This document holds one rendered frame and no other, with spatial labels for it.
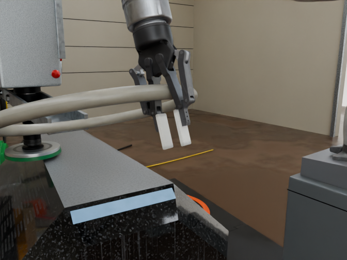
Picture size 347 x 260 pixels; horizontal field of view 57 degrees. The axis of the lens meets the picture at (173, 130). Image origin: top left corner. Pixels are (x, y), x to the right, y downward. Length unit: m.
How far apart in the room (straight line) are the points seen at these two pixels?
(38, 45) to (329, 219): 1.27
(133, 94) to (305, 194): 0.99
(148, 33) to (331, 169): 0.98
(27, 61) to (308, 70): 5.29
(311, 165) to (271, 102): 5.18
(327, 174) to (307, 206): 0.15
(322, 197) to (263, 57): 5.46
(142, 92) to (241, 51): 6.50
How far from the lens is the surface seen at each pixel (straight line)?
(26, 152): 1.39
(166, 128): 0.63
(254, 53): 6.81
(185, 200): 1.11
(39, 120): 1.06
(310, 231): 1.46
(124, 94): 0.56
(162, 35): 0.62
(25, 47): 1.32
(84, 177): 1.18
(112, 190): 1.05
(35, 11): 1.34
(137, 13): 0.62
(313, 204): 1.40
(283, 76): 6.39
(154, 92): 0.59
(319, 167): 1.41
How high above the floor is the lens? 1.28
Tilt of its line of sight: 13 degrees down
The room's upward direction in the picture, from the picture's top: straight up
